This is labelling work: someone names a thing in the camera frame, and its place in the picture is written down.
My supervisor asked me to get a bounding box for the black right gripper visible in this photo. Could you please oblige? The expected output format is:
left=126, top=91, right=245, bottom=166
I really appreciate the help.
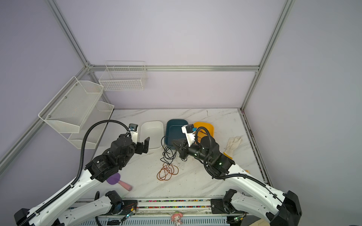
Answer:
left=170, top=138, right=211, bottom=163

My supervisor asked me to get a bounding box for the black cable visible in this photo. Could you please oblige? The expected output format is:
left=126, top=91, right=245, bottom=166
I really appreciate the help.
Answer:
left=160, top=135, right=189, bottom=165

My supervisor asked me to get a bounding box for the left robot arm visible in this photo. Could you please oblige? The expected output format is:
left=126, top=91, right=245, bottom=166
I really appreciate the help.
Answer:
left=14, top=120, right=150, bottom=226

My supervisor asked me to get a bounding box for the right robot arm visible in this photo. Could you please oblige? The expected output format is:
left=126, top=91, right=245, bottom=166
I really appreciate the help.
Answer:
left=173, top=124, right=302, bottom=226

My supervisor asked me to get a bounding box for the white plastic bin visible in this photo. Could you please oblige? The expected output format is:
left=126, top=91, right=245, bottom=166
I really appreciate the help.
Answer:
left=139, top=121, right=164, bottom=151

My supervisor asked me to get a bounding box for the dark teal plastic bin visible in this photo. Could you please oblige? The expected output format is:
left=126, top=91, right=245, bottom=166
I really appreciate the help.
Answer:
left=165, top=119, right=189, bottom=147

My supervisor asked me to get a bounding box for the yellow plastic bin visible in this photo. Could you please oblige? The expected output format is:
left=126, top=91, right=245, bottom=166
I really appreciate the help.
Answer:
left=193, top=121, right=215, bottom=143

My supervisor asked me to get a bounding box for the purple pink spatula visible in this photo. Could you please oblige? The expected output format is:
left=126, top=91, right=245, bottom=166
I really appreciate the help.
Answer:
left=106, top=173, right=133, bottom=191

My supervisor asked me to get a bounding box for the white work glove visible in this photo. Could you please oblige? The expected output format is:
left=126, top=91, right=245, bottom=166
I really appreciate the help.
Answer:
left=223, top=136, right=242, bottom=159

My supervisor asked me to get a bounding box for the white mesh lower shelf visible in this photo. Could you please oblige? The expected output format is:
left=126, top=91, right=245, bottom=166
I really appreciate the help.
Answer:
left=67, top=101, right=115, bottom=150

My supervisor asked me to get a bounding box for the white mesh shelf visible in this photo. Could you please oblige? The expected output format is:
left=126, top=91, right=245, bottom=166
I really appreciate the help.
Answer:
left=38, top=77, right=104, bottom=133
left=67, top=101, right=115, bottom=150

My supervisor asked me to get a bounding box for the pink doll figure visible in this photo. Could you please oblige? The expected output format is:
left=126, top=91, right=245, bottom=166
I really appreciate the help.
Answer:
left=171, top=212, right=183, bottom=226

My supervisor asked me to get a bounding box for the white mesh upper shelf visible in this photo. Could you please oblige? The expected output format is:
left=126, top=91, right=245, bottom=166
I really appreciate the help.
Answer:
left=38, top=77, right=104, bottom=133

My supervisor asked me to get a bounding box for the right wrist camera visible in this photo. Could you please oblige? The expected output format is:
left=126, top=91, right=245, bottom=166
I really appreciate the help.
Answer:
left=182, top=124, right=197, bottom=146

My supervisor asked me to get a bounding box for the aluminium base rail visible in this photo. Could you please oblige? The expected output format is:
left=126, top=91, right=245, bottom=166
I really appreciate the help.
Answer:
left=79, top=198, right=260, bottom=226

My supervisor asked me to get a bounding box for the white wire wall basket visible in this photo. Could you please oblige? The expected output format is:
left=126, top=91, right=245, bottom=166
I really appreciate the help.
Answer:
left=99, top=61, right=148, bottom=91

